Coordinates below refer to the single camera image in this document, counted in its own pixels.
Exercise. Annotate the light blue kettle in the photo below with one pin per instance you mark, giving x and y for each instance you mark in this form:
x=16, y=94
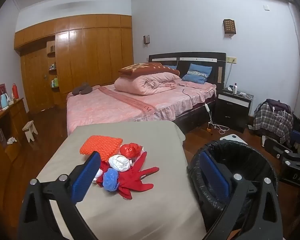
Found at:
x=4, y=101

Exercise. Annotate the black and white nightstand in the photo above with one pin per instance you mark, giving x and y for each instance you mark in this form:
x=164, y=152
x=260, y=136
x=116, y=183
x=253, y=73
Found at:
x=230, y=115

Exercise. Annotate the red plastic bag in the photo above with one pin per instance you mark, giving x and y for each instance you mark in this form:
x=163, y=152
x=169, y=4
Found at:
x=130, y=150

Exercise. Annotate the small blue pillow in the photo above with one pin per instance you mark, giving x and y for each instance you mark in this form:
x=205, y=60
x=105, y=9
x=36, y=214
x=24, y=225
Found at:
x=170, y=67

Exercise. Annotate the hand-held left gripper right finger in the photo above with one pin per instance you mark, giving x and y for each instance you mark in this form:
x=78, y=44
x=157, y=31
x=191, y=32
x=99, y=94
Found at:
x=215, y=177

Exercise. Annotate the wooden wardrobe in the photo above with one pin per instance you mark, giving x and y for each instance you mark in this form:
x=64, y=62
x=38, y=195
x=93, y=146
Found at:
x=90, y=55

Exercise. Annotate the dark purple garment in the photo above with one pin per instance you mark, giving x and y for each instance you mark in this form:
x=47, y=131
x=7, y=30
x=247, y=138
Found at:
x=277, y=103

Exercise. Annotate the red thermos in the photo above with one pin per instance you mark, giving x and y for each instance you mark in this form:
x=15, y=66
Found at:
x=15, y=91

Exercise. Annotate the wall power outlet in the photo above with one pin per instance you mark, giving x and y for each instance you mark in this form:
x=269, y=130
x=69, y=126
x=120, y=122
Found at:
x=231, y=60

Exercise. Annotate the white power adapters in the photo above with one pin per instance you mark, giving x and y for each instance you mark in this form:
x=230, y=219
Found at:
x=245, y=95

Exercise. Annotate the small wooden stool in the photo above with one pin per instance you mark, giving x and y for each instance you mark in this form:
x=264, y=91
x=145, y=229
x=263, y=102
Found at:
x=29, y=126

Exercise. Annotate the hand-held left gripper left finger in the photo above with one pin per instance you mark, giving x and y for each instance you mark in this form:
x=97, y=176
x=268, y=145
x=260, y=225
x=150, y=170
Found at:
x=86, y=177

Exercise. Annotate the black lined trash bin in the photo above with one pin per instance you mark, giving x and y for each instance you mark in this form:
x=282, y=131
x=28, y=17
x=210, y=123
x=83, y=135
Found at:
x=252, y=160

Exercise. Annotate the small dark wall device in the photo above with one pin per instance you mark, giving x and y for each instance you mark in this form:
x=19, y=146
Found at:
x=146, y=39

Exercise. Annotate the white triangular plate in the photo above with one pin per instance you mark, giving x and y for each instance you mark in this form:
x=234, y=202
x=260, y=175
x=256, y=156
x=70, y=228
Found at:
x=233, y=137

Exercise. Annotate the brown wall lamp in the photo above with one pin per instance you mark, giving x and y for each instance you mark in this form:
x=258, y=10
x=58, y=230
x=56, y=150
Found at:
x=229, y=27

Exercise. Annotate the orange bumpy silicone mat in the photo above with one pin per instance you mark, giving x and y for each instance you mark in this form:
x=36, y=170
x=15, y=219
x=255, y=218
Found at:
x=100, y=146

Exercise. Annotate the pink bed sheet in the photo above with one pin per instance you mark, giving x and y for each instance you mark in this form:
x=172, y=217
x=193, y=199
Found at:
x=102, y=105

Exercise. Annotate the blue plastic bag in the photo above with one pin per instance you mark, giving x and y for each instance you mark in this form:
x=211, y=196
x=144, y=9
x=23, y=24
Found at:
x=111, y=180

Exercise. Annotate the wooden sideboard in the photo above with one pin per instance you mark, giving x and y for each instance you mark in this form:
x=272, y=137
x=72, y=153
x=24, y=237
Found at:
x=12, y=115

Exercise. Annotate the white plastic bag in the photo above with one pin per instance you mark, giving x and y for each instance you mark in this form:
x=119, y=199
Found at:
x=118, y=162

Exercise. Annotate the red-brown folded blanket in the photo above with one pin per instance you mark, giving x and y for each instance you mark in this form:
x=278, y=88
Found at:
x=145, y=68

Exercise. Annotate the plaid cloth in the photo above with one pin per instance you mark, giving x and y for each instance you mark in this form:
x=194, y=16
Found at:
x=267, y=120

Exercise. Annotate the yellow power strip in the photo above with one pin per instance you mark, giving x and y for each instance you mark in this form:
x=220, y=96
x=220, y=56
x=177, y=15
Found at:
x=209, y=126

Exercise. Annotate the white bottle with dark cap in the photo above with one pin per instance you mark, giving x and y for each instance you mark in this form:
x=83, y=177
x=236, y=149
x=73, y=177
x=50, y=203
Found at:
x=235, y=88

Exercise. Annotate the white wall switch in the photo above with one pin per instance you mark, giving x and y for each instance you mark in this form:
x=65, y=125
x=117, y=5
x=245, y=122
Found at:
x=266, y=7

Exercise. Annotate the large blue pillow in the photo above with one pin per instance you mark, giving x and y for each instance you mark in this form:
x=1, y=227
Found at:
x=197, y=71

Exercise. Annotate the pink folded quilt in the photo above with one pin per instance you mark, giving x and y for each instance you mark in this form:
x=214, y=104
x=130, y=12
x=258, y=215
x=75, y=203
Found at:
x=145, y=83

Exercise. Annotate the dark wooden bed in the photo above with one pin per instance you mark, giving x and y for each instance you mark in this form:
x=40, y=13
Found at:
x=202, y=65

